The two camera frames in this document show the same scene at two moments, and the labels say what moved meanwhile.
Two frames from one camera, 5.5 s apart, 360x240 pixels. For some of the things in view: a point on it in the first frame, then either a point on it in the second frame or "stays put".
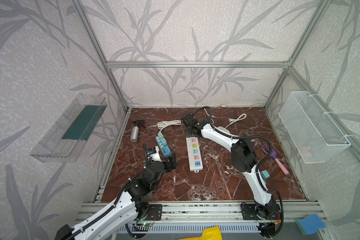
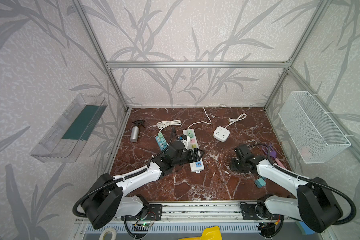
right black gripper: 190,130 to 236,163
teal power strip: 165,150 stays put
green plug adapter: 164,142 stays put
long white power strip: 194,154 stays put
